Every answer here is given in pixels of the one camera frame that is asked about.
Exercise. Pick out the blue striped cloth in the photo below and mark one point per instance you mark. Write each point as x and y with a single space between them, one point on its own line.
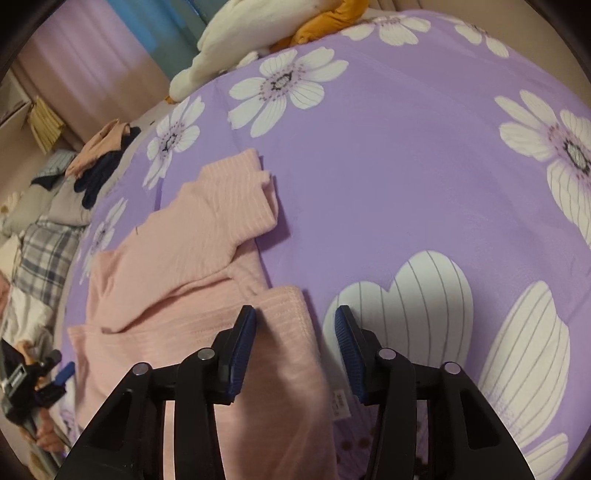
55 166

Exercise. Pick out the orange plush toy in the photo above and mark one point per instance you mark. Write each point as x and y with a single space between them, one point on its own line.
323 23

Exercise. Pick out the person's left hand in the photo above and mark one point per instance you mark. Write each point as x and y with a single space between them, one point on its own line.
48 431

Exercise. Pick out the pink ribbed sweater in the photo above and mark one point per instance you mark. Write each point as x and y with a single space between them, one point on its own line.
198 240

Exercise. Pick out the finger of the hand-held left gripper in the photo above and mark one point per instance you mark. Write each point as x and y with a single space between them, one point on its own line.
64 373

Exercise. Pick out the white cabinet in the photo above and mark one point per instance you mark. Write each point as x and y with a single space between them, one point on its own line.
11 106

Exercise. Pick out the navy garment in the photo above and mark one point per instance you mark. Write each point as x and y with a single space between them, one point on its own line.
99 177

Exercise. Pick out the white garment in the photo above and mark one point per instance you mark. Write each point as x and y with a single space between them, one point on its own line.
25 318

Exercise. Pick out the white plush toy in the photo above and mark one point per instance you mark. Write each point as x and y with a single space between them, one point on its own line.
231 37

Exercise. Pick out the purple floral bedsheet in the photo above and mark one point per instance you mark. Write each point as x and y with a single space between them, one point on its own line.
392 161

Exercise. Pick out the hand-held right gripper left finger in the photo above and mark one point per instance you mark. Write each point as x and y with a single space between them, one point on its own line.
238 360

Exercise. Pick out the pink curtain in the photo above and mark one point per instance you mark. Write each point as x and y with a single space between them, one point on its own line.
87 60

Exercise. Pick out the blue curtain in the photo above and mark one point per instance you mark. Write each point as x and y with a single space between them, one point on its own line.
180 23

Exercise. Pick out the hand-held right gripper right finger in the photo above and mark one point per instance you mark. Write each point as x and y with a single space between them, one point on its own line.
351 360

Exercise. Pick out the grey garment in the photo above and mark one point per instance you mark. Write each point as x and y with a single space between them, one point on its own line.
55 205

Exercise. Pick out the peach garment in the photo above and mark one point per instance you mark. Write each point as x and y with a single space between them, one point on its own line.
94 147

